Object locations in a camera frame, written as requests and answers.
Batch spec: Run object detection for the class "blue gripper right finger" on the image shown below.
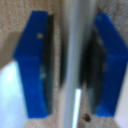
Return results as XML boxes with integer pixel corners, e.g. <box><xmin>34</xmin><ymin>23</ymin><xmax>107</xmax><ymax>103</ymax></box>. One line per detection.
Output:
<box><xmin>81</xmin><ymin>12</ymin><xmax>128</xmax><ymax>128</ymax></box>

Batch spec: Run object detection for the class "silver metal drawer handle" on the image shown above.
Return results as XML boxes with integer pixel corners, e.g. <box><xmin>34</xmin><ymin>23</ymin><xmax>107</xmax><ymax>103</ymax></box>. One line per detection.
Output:
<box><xmin>59</xmin><ymin>0</ymin><xmax>98</xmax><ymax>128</ymax></box>

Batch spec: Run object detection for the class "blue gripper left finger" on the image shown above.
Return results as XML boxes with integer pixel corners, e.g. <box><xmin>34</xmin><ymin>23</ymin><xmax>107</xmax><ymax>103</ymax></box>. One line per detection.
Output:
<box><xmin>0</xmin><ymin>10</ymin><xmax>56</xmax><ymax>128</ymax></box>

